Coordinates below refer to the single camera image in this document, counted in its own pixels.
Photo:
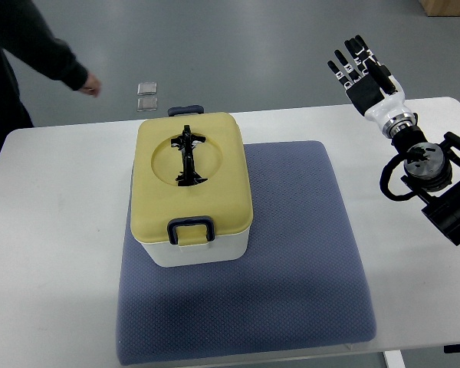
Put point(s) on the person's dark sleeved forearm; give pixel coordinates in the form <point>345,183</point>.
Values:
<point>25,34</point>

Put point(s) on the person's hand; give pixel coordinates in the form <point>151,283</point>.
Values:
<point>92,86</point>

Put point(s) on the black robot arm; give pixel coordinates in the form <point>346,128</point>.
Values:
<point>432,173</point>

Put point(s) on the upper floor socket plate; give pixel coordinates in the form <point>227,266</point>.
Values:
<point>147,88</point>

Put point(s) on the black table bracket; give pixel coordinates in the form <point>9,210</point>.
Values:
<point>453,348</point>

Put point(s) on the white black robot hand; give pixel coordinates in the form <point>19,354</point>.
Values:
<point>371,88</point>

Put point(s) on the cardboard box corner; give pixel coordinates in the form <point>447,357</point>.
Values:
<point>441,8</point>

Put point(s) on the yellow box lid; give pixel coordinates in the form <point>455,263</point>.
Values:
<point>190,180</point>

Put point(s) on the white storage box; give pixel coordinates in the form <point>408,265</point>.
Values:
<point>223,248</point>

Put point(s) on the blue grey cushion mat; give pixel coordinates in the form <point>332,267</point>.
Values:
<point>300,283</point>

